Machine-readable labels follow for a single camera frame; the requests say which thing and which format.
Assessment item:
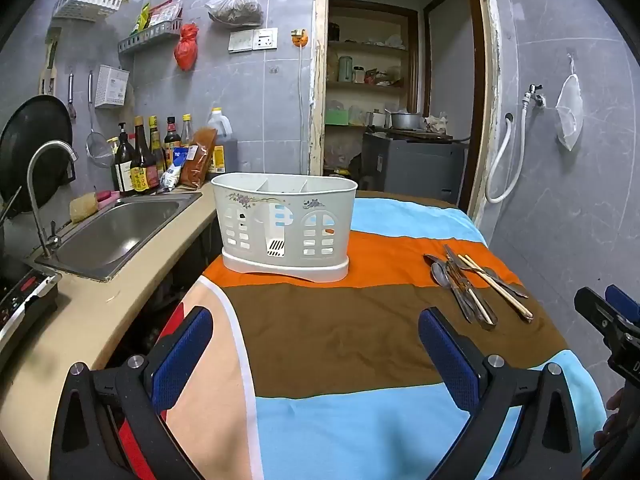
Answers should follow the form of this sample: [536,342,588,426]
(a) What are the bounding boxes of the wooden chopstick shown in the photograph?
[464,254,530,312]
[450,267,490,324]
[455,269,497,323]
[459,256,534,320]

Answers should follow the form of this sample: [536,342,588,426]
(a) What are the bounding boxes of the dark sauce bottle yellow label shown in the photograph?
[131,116,160,193]

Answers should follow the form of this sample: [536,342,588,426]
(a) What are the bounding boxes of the metal cooking pot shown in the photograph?
[389,111,426,131]

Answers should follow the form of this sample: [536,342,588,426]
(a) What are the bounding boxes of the chrome faucet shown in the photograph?
[26,140,79,259]

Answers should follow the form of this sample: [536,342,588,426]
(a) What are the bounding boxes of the beige kitchen counter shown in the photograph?
[0,180,221,461]

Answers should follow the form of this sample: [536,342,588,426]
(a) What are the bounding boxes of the red snack packets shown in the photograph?
[147,0,182,28]

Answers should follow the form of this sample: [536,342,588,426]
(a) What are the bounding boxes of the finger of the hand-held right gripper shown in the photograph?
[574,287,627,347]
[604,284,640,324]

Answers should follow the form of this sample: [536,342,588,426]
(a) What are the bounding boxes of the metal mesh strainer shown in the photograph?
[86,71,116,167]

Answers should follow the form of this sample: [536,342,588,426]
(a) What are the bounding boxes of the dark pump bottle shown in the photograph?
[114,122,138,196]

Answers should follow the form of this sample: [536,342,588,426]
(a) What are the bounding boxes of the white water hose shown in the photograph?
[485,112,528,204]

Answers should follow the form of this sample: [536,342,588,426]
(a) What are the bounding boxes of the small yellow cap bottle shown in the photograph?
[106,136,121,181]

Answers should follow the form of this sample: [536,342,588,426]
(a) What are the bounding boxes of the black frying pan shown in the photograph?
[0,95,75,221]

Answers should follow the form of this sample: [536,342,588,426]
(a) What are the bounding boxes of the metal wall shelf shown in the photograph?
[118,19,183,56]

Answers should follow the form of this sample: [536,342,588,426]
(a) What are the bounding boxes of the black induction cooker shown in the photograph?
[0,267,63,361]

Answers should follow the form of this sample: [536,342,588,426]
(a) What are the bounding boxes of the yellow sponge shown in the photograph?
[69,192,100,223]

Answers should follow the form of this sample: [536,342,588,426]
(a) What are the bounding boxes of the white mesh bag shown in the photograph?
[555,52,584,152]

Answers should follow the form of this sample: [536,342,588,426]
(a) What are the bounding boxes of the red plastic bag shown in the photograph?
[173,23,200,71]

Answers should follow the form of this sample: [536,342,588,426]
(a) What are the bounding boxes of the hanging wooden board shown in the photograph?
[39,27,62,96]

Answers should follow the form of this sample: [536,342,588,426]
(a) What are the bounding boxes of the person's right hand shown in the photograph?
[594,389,629,449]

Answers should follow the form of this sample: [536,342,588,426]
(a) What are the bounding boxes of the wooden shelf unit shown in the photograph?
[326,0,420,171]

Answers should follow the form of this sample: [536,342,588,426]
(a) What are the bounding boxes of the slim dark sauce bottle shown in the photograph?
[148,115,167,181]

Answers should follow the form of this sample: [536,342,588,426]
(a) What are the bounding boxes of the stainless steel sink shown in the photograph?
[34,191,203,282]

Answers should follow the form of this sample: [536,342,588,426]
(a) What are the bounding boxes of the red chili powder bag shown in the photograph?
[179,127,219,188]

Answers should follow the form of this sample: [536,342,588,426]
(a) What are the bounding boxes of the wall water tap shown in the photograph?
[522,81,547,108]

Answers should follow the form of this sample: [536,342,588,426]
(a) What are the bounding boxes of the white plastic utensil holder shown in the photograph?
[210,172,359,284]

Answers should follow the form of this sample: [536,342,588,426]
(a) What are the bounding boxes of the long white plastic basket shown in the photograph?
[52,0,124,23]

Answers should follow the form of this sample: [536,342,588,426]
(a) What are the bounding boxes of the wall light switch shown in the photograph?
[228,30,254,54]

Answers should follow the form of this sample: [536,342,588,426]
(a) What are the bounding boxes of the white and blue packet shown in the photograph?
[159,146,200,191]

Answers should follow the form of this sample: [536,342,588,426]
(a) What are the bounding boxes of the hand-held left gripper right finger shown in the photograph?
[418,306,583,480]

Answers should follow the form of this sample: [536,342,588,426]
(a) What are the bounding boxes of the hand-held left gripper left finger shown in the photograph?
[49,306,215,480]

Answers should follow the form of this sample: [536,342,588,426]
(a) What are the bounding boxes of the small white wall basket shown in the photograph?
[94,64,131,109]

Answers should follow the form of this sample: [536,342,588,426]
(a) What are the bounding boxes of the dark bottle red cap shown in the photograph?
[164,116,182,166]

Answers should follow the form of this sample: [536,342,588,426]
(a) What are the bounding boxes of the grey cabinet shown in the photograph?
[361,132,471,206]

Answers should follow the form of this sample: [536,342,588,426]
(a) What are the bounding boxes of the colourful striped cloth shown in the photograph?
[135,191,608,480]

